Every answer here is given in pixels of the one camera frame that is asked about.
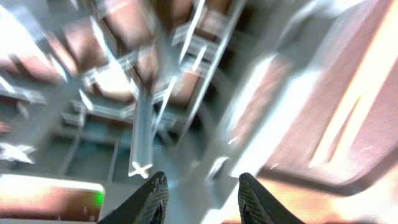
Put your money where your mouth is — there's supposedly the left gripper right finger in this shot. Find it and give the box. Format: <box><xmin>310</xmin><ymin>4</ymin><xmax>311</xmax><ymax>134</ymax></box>
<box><xmin>238</xmin><ymin>172</ymin><xmax>303</xmax><ymax>224</ymax></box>

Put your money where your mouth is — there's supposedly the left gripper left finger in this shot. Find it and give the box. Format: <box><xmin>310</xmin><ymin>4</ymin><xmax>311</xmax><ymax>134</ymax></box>
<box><xmin>98</xmin><ymin>172</ymin><xmax>169</xmax><ymax>224</ymax></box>

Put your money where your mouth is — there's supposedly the dark brown serving tray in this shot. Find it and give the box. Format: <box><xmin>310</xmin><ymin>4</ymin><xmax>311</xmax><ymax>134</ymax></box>
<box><xmin>220</xmin><ymin>1</ymin><xmax>397</xmax><ymax>195</ymax></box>

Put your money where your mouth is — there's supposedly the grey plastic dishwasher rack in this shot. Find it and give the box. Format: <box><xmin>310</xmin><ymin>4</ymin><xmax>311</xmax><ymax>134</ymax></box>
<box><xmin>1</xmin><ymin>1</ymin><xmax>347</xmax><ymax>223</ymax></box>

